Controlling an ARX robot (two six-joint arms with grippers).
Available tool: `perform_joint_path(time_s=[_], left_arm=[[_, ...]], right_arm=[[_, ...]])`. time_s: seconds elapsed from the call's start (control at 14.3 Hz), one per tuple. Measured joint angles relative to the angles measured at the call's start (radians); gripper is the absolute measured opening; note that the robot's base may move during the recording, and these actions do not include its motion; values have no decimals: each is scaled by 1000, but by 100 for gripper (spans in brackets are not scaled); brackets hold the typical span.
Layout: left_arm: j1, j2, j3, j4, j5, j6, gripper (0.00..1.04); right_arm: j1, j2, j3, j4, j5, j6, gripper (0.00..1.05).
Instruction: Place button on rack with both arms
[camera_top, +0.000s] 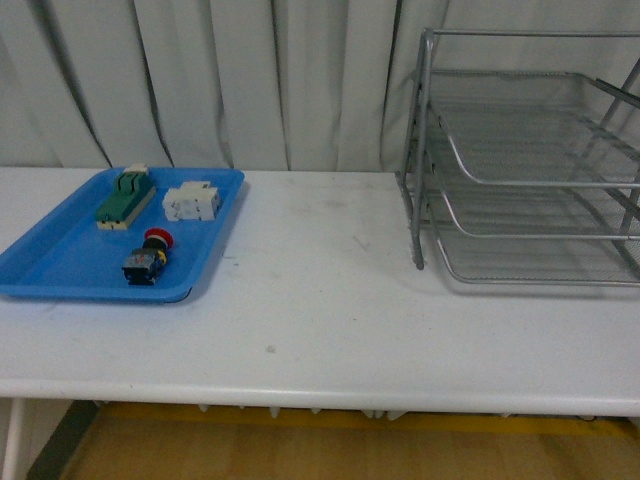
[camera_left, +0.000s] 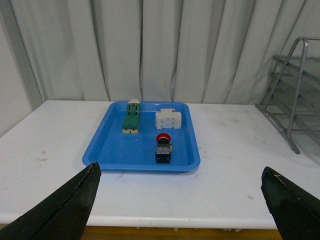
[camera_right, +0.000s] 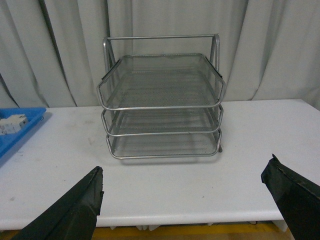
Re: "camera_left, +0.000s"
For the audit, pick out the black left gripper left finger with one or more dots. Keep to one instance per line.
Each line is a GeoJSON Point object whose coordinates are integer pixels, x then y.
{"type": "Point", "coordinates": [63, 215]}

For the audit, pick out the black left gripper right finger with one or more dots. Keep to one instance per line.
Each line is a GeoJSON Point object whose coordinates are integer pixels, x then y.
{"type": "Point", "coordinates": [296, 212]}

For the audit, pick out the red emergency stop button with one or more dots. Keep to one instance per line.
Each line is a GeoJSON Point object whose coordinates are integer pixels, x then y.
{"type": "Point", "coordinates": [163, 150]}

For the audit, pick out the silver mesh tray rack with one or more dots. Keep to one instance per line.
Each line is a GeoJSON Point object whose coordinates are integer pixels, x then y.
{"type": "Point", "coordinates": [292, 102]}

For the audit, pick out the blue plastic tray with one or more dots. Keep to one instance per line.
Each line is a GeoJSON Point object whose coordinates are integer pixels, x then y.
{"type": "Point", "coordinates": [118, 151]}

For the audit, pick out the white circuit breaker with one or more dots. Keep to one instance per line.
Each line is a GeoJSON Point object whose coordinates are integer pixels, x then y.
{"type": "Point", "coordinates": [168, 118]}

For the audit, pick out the white curtain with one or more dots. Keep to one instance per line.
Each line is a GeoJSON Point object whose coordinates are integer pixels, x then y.
{"type": "Point", "coordinates": [192, 51]}

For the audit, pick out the green knife switch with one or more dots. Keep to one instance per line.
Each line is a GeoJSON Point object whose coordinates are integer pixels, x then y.
{"type": "Point", "coordinates": [132, 117]}

